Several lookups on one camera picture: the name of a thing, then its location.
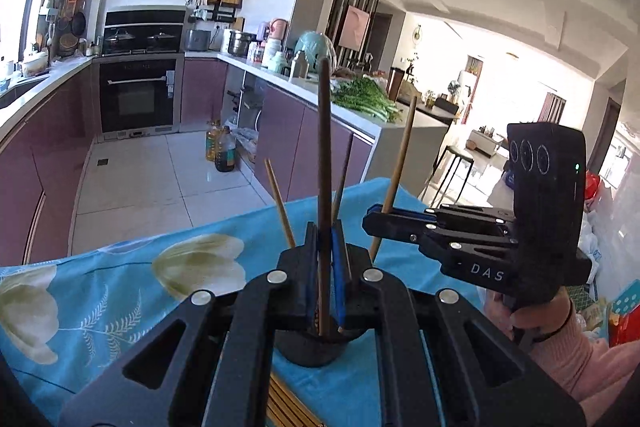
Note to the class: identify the dark brown chopstick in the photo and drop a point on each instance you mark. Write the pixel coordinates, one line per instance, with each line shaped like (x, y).
(341, 182)

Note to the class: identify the stainless steel stockpot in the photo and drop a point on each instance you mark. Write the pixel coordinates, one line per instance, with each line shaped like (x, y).
(241, 44)

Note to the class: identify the black mesh pen holder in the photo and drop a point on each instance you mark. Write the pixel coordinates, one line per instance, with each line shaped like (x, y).
(310, 352)

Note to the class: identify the white bowl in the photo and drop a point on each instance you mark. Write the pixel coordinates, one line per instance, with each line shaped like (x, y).
(34, 64)

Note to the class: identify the white low cabinet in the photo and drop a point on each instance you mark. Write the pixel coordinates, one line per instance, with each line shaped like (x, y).
(485, 142)

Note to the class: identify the teal dotted box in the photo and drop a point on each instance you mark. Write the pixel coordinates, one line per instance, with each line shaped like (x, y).
(625, 317)

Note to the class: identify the black bar stool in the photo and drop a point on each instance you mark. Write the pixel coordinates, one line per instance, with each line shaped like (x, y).
(457, 154)

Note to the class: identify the pink wall picture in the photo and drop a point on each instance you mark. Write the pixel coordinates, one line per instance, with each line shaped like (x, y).
(354, 27)

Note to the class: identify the grey metal countertop appliance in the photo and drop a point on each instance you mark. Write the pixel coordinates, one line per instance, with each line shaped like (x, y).
(198, 41)

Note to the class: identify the blue floral tablecloth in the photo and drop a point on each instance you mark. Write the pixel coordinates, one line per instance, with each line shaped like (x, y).
(125, 287)

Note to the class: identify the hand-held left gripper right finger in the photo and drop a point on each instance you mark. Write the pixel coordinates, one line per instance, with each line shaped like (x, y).
(340, 277)

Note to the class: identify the single patterned bamboo chopstick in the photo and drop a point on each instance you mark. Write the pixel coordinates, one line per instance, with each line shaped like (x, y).
(277, 197)
(400, 157)
(324, 132)

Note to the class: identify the yellow cooking oil bottle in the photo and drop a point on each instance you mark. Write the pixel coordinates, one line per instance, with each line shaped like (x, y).
(212, 144)

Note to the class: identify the dark cooking oil bottle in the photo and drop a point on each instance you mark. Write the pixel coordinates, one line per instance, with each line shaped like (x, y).
(226, 152)

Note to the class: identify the pot with glass lid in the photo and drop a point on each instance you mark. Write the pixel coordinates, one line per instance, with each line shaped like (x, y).
(120, 38)
(161, 38)

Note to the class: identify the person's right hand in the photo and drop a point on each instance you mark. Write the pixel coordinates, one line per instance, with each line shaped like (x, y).
(537, 319)

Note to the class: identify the brown tumbler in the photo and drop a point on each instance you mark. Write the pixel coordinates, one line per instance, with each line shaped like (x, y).
(396, 84)

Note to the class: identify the blue bag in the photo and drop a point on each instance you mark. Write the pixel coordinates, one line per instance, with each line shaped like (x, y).
(509, 179)

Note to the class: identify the mint green air fryer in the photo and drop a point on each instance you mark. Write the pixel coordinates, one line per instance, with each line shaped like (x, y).
(312, 49)

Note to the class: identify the dark dining table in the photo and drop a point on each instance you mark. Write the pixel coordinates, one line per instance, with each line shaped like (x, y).
(435, 109)

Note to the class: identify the hanging kitchen utensils rack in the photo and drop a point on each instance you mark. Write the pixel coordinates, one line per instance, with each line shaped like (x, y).
(70, 22)

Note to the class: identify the white storage jar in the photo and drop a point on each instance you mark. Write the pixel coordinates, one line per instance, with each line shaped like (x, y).
(272, 53)

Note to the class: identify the black wall storage rack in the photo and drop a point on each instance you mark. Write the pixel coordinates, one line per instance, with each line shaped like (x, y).
(215, 9)

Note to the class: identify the white plastic bag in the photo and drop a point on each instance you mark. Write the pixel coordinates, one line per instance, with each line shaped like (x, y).
(597, 242)

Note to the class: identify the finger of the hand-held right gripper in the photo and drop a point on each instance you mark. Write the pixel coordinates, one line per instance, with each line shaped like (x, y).
(400, 229)
(470, 214)

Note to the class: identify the green leafy vegetables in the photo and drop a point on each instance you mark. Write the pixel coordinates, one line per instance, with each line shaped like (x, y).
(365, 99)

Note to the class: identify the person's right forearm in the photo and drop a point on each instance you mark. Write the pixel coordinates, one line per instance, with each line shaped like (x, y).
(590, 357)

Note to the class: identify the dark slatted partition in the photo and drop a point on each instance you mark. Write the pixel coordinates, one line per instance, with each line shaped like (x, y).
(334, 17)

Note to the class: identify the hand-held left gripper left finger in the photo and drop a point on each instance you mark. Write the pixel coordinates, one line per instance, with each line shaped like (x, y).
(312, 277)

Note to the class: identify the purple kitchen base cabinet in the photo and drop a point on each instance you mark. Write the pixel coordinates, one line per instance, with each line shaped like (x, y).
(45, 147)
(290, 132)

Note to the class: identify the black integrated stove oven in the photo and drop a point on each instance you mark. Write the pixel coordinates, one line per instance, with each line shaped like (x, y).
(137, 92)

